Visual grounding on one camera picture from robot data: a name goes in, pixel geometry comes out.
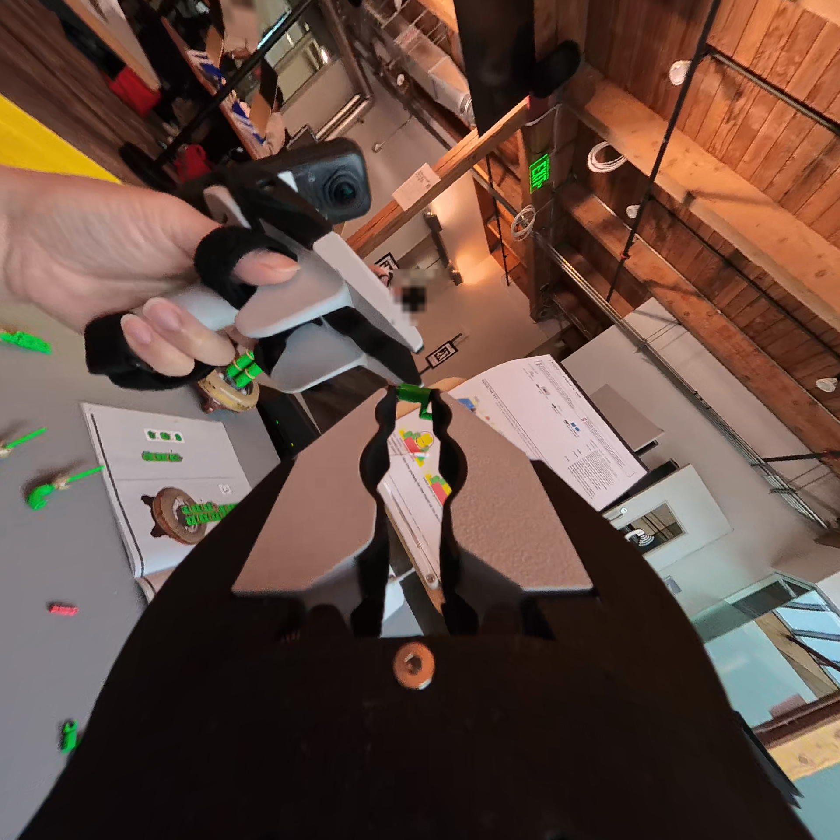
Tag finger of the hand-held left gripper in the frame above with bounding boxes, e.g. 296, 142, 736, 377
328, 310, 421, 385
314, 233, 425, 353

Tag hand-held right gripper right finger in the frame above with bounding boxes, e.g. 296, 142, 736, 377
430, 388, 595, 636

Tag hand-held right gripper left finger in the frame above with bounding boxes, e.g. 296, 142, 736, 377
233, 386, 400, 636

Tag green lego stem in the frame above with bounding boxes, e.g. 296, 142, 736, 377
0, 428, 48, 458
26, 465, 106, 511

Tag lego bamboo pot model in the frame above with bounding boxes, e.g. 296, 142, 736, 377
199, 351, 263, 414

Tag lego instruction booklet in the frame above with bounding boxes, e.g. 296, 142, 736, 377
80, 402, 256, 602

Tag person's left hand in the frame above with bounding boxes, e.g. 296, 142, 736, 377
0, 164, 301, 380

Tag black white marker tag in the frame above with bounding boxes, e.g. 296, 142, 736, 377
425, 333, 464, 370

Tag black electronic box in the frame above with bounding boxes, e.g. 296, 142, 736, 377
255, 387, 322, 460

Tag printed instruction sheet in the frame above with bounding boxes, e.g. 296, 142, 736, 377
379, 354, 651, 592

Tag white paper notice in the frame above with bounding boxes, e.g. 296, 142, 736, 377
392, 163, 441, 211

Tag red bag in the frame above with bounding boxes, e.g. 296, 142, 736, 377
108, 66, 161, 119

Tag white phone booth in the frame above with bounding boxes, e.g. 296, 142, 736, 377
604, 465, 731, 578

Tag silver air duct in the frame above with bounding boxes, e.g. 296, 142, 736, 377
394, 26, 475, 126

